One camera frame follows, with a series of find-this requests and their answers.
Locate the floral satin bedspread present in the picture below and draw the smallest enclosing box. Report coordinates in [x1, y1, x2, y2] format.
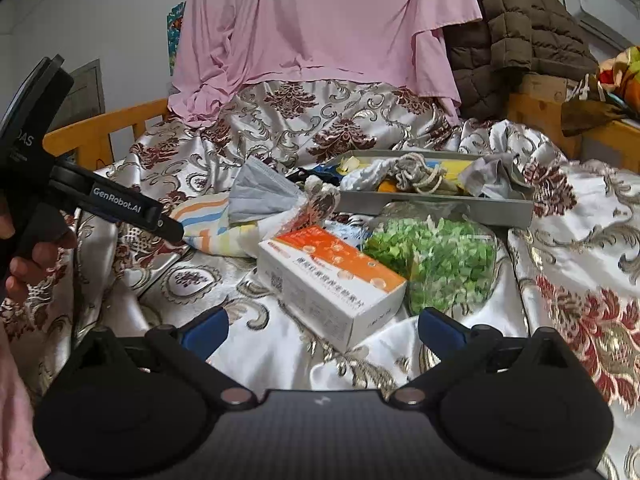
[0, 80, 640, 480]

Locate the grey tray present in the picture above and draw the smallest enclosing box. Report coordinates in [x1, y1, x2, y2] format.
[320, 149, 536, 229]

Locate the black sock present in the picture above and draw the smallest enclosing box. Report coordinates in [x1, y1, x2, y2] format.
[287, 166, 346, 187]

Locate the white air conditioner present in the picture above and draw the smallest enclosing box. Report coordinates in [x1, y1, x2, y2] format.
[560, 0, 640, 46]

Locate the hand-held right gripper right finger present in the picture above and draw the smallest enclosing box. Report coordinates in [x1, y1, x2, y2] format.
[391, 307, 576, 406]

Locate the beige cloth with rope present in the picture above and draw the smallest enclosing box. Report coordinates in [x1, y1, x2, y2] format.
[382, 152, 449, 195]

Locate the person's pink clothing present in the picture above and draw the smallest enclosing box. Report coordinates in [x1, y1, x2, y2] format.
[0, 320, 51, 480]

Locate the colourful patterned cloth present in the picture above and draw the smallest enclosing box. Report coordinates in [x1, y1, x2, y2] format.
[597, 45, 640, 121]

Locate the person's left hand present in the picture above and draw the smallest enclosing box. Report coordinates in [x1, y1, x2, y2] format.
[0, 199, 79, 306]

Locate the colourful wall poster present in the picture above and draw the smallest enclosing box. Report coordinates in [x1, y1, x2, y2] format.
[166, 2, 187, 78]

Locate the striped cloth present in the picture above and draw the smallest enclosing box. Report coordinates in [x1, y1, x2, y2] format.
[170, 192, 281, 259]

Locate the grey door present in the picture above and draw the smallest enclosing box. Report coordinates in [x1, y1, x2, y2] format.
[62, 59, 107, 123]

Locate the brown quilted jacket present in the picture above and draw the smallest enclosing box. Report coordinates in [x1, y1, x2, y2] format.
[442, 0, 601, 121]

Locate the grey cloth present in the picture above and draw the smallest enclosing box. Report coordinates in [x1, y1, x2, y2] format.
[457, 152, 535, 202]

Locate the pink t-shirt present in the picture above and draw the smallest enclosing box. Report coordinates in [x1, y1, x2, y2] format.
[167, 0, 483, 128]

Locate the white cloth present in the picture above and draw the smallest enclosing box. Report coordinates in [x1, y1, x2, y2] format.
[340, 162, 406, 194]

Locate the olive brown cloth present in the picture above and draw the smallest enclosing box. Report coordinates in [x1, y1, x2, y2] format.
[560, 97, 633, 137]

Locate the bag of green pieces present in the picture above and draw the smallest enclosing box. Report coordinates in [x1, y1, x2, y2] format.
[362, 202, 499, 317]

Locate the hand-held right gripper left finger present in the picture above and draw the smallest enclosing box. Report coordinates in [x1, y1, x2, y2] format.
[70, 307, 257, 407]

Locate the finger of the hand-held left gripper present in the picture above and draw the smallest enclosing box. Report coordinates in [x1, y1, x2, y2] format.
[50, 160, 187, 247]

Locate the orange and white box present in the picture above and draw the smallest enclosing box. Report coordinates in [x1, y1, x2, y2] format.
[256, 225, 408, 355]

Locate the grey face mask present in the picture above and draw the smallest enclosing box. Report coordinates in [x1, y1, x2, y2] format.
[227, 156, 309, 225]

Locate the wooden bed frame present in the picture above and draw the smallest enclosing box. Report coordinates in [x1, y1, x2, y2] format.
[42, 99, 171, 171]

